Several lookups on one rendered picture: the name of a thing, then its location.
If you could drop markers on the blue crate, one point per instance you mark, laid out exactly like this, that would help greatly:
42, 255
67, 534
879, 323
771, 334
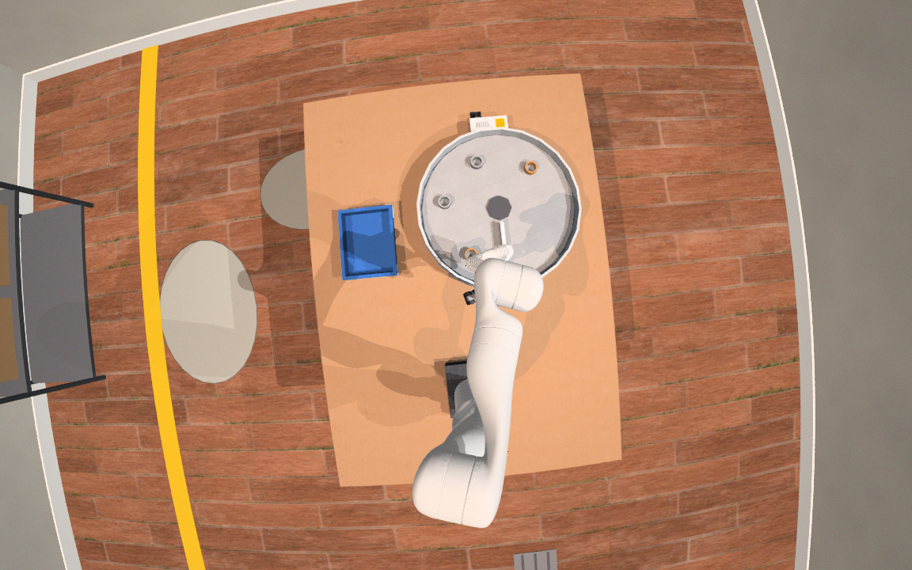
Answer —
367, 244

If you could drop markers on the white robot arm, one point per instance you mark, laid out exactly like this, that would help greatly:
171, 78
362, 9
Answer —
457, 487

